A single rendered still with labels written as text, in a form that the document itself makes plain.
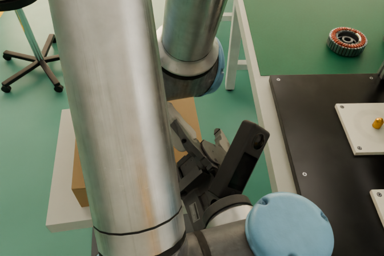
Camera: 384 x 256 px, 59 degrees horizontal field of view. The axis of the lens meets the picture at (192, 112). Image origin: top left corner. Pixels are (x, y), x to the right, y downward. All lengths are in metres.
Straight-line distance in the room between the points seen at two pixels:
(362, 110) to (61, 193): 0.74
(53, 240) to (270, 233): 1.37
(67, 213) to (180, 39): 0.45
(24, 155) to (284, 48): 1.36
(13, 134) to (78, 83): 1.77
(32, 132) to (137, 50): 1.75
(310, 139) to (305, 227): 0.55
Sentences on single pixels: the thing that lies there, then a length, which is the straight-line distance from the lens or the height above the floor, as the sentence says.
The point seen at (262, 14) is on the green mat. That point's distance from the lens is 1.26.
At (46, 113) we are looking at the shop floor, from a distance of 2.04.
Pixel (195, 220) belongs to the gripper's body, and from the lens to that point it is 0.50.
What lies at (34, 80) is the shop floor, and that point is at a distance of 2.26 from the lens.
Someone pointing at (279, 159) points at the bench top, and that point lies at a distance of 0.82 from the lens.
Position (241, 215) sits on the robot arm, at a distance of 0.44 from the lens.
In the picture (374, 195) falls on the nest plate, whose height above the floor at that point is 0.78.
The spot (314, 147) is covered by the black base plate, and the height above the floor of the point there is 0.77.
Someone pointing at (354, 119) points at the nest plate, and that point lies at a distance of 0.91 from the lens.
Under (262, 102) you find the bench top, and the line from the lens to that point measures 0.93.
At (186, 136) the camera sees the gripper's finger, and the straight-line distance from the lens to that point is 0.49.
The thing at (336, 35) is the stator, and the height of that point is 0.78.
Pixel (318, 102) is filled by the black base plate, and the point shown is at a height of 0.77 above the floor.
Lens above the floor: 1.42
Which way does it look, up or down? 49 degrees down
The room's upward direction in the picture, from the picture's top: straight up
